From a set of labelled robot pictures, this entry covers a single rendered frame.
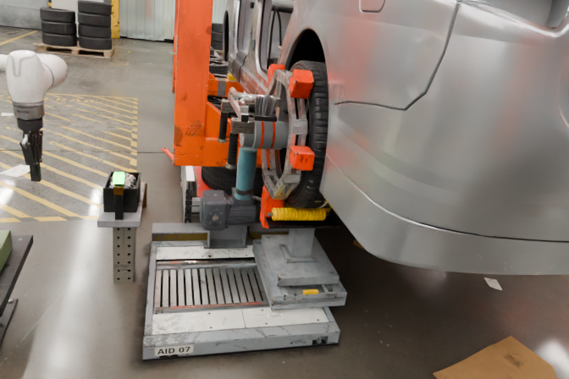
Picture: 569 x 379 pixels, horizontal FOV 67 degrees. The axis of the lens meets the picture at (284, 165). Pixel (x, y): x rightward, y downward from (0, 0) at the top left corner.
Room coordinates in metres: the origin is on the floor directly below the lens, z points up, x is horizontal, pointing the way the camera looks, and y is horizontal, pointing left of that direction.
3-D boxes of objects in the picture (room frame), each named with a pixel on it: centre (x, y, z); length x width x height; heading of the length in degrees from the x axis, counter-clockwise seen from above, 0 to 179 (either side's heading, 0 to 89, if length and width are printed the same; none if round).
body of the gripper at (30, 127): (1.36, 0.86, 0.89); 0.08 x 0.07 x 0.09; 9
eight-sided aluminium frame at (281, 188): (1.85, 0.04, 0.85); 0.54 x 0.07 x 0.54; 16
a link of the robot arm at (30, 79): (1.36, 0.86, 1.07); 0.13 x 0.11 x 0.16; 5
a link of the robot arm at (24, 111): (1.35, 0.86, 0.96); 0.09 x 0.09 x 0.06
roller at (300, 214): (1.76, -0.09, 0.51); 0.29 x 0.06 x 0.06; 106
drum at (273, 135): (1.83, 0.10, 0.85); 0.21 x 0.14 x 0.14; 106
